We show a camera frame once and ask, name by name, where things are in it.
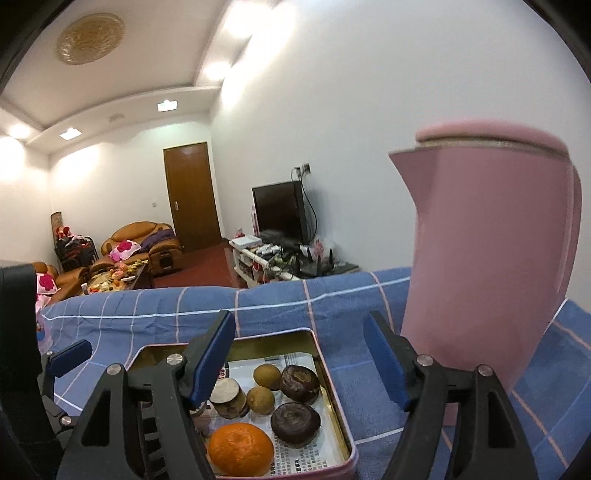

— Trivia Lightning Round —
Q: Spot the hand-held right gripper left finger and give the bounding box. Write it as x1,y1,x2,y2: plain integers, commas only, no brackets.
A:
55,310,237,480

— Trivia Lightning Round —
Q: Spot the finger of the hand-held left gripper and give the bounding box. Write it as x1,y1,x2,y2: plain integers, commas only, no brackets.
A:
45,339,93,378
137,398,171,480

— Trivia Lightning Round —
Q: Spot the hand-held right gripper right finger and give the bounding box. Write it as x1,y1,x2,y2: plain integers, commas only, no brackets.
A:
363,310,541,480

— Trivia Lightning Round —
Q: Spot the cut purple yam piece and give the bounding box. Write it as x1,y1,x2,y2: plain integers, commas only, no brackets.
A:
210,377,250,420

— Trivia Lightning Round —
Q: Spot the pink tin box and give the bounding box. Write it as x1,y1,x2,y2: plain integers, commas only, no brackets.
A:
124,328,359,480

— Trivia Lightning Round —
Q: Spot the brown longan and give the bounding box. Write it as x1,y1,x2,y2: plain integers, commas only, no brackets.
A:
253,364,282,392
246,385,278,416

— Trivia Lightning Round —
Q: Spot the dark water chestnut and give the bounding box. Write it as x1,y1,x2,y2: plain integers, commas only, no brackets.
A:
270,402,321,448
280,364,321,406

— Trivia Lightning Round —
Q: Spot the mandarin orange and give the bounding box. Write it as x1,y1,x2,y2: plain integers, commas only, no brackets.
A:
208,422,275,477

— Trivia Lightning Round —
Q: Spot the brown leather sofa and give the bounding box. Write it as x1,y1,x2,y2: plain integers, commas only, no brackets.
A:
32,261,90,303

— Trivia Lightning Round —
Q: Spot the blue plaid cloth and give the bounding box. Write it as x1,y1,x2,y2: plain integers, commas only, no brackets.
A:
37,267,591,480

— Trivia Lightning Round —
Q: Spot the assorted food pile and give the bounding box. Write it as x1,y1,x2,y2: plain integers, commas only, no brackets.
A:
90,261,146,291

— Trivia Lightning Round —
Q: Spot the low television stand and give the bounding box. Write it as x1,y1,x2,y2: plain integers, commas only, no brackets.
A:
228,237,361,289

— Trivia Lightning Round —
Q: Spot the black rack with bags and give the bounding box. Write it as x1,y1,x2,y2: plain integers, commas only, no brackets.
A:
54,225,98,271

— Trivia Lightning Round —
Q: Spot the coffee table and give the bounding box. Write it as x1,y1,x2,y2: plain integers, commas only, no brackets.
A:
83,258,151,296

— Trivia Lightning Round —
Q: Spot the black router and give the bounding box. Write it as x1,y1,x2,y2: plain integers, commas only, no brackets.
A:
298,247,335,278

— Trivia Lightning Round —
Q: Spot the printed paper liner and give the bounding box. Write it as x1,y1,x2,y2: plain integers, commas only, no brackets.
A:
198,353,347,478

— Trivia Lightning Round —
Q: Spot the pile of small electronics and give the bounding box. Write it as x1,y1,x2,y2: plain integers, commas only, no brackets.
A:
252,242,301,273

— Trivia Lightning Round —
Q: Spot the purple blanket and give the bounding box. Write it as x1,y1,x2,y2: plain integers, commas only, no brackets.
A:
141,229,176,250

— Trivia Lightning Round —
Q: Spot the brown leather armchair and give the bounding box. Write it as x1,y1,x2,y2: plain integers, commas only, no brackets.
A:
100,222,183,278

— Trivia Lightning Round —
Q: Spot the pink kettle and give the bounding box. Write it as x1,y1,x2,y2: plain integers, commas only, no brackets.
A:
389,119,583,428

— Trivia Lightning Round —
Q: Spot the black television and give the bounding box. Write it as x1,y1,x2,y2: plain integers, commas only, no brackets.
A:
252,181,309,243

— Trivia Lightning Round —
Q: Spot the brown wooden door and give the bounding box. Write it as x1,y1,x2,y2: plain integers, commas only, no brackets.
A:
163,142,223,254

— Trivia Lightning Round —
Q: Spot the gold ceiling medallion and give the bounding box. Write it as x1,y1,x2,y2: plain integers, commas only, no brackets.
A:
56,13,125,65

